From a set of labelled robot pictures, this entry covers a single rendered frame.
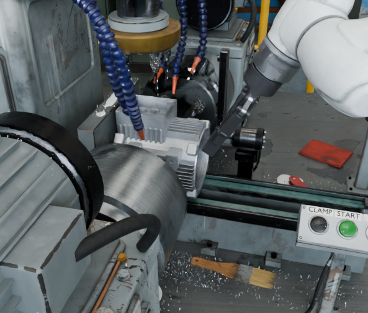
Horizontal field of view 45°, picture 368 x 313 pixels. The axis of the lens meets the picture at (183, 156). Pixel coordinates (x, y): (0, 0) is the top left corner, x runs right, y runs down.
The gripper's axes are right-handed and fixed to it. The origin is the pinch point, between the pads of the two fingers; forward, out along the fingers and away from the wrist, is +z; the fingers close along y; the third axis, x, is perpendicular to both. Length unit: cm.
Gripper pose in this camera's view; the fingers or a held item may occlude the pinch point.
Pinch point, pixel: (215, 141)
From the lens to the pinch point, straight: 100.1
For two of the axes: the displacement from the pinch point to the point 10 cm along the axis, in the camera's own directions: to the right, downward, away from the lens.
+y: -2.6, 5.1, -8.2
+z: -4.8, 6.7, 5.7
